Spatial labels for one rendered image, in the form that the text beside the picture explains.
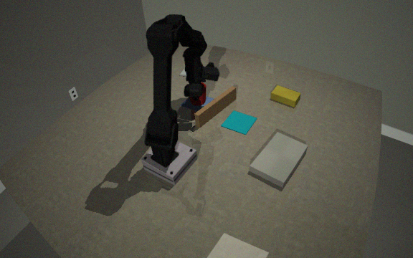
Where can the yellow flat block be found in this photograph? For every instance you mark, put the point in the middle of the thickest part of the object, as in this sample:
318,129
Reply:
285,96

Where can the tan wooden plank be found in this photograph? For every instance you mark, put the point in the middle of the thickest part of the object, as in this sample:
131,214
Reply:
214,107

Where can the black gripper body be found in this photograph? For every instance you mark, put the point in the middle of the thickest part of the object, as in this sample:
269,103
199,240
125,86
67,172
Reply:
193,75

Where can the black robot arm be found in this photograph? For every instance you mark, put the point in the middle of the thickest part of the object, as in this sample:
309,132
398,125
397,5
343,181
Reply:
163,39

